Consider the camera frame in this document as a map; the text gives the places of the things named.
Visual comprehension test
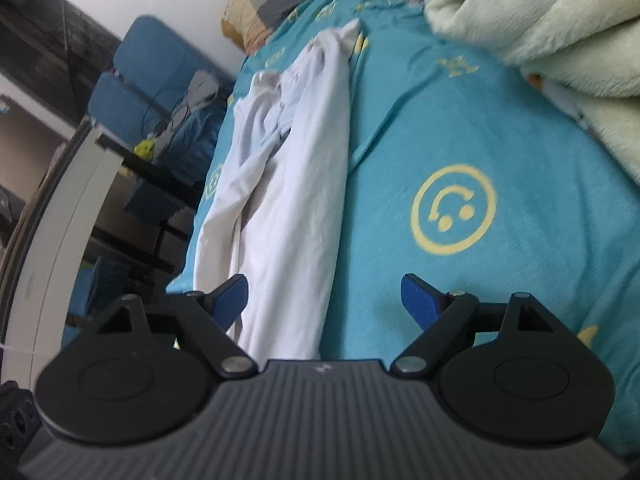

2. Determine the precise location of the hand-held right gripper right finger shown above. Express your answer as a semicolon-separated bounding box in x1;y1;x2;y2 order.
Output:
390;273;557;377

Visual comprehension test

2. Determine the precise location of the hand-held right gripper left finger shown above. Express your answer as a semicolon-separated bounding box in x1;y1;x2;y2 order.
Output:
94;273;260;377

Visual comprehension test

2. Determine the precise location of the white shirt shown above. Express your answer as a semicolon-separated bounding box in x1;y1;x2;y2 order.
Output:
192;17;362;362

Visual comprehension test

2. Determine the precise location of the black desk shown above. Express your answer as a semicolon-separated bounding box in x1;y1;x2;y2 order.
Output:
75;132;203;318

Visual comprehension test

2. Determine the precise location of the teal smiley print bed sheet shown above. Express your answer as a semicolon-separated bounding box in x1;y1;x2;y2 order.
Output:
165;0;640;462

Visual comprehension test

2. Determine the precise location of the white furniture panel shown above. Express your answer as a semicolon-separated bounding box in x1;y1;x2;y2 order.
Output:
0;117;125;363

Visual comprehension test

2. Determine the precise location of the grey cloth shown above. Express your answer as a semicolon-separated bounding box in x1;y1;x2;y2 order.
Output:
169;69;222;137

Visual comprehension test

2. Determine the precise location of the blue covered chair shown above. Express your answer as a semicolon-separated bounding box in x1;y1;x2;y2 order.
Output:
86;14;237;188

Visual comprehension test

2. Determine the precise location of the light green fleece blanket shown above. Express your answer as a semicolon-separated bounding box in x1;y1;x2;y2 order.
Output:
372;0;640;187

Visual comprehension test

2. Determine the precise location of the dark window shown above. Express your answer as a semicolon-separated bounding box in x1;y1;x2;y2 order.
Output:
0;0;125;128

